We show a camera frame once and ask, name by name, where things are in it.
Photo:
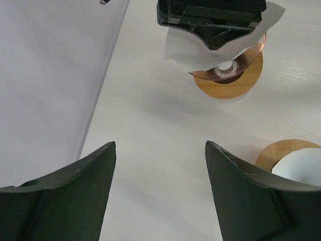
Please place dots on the single white paper filter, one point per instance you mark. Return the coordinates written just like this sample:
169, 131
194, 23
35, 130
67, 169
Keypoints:
301, 166

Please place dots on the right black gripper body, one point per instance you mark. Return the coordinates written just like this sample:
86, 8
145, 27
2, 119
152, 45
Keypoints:
230, 15

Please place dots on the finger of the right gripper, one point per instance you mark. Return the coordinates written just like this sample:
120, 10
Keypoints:
221, 36
206, 35

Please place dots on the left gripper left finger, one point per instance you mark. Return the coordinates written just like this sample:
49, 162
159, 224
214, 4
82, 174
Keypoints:
68, 204

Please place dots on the pink glass dripper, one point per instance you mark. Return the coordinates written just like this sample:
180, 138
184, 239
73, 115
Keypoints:
234, 68

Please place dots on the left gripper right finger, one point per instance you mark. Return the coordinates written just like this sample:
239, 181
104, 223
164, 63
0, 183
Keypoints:
253, 204

